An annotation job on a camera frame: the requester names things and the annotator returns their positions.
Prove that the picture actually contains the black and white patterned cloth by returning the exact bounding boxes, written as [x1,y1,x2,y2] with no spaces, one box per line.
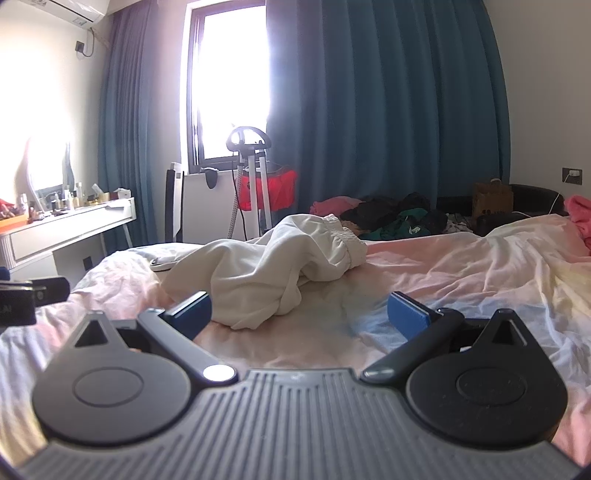
[442,216,474,234]

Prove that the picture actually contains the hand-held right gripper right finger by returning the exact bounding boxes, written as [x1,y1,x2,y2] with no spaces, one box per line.
[359,291,534,386]

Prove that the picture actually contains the brown cardboard box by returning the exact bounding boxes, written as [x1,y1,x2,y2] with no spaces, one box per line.
[472,180,515,217]

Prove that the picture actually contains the garment steamer stand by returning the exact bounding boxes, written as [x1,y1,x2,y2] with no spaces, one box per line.
[225,126,274,232]

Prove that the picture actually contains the blue curtain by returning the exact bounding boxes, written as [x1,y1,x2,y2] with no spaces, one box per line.
[97,4,190,252]
[265,0,513,219]

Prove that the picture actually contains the white charger cable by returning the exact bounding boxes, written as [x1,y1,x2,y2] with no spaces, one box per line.
[517,190,568,217]

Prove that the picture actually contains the bright pink garment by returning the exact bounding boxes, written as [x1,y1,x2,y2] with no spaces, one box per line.
[566,194,591,254]

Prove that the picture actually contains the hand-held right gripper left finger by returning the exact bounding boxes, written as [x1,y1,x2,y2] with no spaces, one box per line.
[71,292,238,386]

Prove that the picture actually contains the white air conditioner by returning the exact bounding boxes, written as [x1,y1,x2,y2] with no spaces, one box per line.
[18,0,112,25]

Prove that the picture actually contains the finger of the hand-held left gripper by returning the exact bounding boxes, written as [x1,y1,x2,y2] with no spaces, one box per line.
[10,276,71,306]

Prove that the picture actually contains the white pants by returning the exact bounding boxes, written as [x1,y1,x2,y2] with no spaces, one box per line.
[150,213,369,330]

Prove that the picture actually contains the dark framed window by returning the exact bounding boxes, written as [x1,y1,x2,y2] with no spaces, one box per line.
[186,0,271,169]

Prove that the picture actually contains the white panel heater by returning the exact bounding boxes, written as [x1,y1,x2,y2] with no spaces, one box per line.
[165,162,242,244]

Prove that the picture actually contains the red cloth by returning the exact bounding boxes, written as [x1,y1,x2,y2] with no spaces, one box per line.
[237,168,299,211]

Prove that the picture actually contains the green cloth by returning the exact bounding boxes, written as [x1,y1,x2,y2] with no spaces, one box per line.
[359,209,434,241]

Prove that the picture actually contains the white dressing table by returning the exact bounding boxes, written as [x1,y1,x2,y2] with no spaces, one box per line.
[0,198,137,289]

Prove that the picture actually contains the row of cosmetic bottles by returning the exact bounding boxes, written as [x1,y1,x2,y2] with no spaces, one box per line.
[18,181,100,214]

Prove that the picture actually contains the pale pink bed sheet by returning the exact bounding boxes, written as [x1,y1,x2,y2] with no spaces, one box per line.
[0,212,591,467]

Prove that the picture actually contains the pink cloth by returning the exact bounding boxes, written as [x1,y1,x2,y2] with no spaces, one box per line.
[310,196,366,217]

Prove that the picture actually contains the black sofa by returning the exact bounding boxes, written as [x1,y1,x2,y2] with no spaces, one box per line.
[436,183,570,237]

